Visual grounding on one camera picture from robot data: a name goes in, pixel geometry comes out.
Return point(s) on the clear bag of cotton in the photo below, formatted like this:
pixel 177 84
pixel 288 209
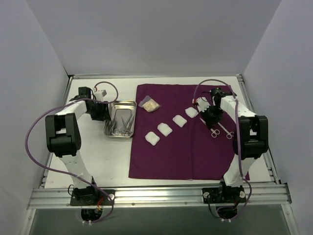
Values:
pixel 149 104

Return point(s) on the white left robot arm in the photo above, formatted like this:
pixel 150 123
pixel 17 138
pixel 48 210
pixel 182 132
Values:
pixel 63 137

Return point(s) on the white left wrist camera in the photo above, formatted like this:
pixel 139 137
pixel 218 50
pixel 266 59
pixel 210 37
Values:
pixel 99 94

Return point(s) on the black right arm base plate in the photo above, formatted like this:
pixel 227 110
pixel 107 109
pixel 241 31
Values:
pixel 223 195

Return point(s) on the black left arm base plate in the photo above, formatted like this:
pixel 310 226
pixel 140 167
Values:
pixel 88 199

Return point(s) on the aluminium right rail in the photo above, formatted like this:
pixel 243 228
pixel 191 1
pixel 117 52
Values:
pixel 268 155

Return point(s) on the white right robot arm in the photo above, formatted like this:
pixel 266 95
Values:
pixel 247 130

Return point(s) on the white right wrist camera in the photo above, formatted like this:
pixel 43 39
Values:
pixel 201 104

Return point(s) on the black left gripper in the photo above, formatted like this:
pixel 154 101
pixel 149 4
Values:
pixel 101 113

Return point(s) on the steel instrument tray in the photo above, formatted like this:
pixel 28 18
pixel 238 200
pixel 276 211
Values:
pixel 122 114

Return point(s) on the aluminium rail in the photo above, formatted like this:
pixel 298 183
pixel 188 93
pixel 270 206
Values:
pixel 268 155
pixel 187 196

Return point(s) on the purple surgical cloth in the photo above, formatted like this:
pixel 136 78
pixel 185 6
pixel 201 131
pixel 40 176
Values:
pixel 188 152

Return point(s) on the steel forceps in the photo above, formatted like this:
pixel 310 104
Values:
pixel 115 126
pixel 127 126

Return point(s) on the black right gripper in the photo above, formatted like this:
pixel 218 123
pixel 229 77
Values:
pixel 210 120

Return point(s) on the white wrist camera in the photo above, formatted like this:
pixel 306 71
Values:
pixel 201 104
pixel 99 94

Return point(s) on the aluminium front rail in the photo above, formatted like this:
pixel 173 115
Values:
pixel 187 196

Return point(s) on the steel scissors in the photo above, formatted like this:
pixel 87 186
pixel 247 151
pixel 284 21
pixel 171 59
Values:
pixel 122 130
pixel 229 134
pixel 214 132

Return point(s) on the white gauze pad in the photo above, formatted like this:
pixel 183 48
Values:
pixel 179 120
pixel 164 129
pixel 152 138
pixel 191 112

